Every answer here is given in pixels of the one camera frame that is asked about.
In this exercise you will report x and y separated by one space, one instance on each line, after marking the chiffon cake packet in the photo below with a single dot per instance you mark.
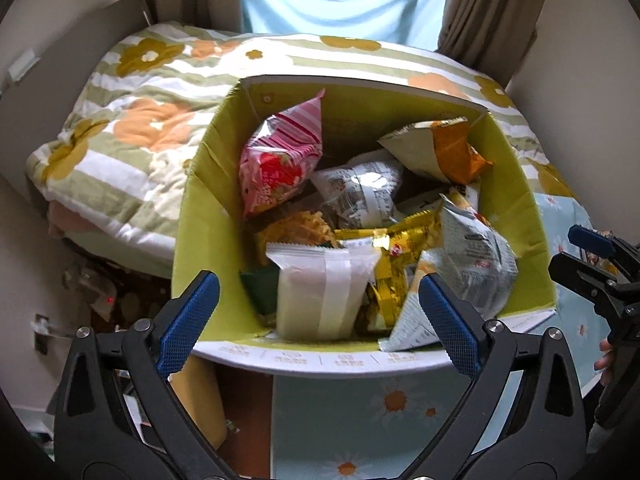
437 149

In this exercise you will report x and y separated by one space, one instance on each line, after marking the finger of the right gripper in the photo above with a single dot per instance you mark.
611 299
621 255

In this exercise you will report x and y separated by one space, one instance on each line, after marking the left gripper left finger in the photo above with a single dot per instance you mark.
94 435

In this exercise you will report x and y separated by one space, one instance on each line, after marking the grey bed headboard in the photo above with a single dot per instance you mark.
34 110

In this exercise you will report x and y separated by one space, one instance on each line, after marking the floral striped quilt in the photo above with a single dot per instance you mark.
115 175

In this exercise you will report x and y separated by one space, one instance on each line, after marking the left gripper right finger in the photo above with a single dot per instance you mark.
522 415

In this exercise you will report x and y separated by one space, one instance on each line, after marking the pink striped snack bag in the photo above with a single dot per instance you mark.
281 155

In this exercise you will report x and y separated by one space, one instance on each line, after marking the yellow gold candy bag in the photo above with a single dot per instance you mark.
401 246

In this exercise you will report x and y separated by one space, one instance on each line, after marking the blue white snack bag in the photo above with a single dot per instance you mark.
361 192

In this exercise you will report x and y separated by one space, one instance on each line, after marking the right brown curtain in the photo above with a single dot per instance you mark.
490 36

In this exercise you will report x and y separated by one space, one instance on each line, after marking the grey white printed bag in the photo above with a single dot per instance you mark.
474 261

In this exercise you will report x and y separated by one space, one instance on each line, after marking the orange waffle snack bag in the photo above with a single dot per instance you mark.
299 228

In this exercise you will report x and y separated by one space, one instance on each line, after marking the person right hand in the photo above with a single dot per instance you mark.
604 363

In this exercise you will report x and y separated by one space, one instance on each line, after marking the yellow-green cardboard box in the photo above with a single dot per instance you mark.
313 199

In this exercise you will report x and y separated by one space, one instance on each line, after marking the white translucent packet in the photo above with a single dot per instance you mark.
320 289

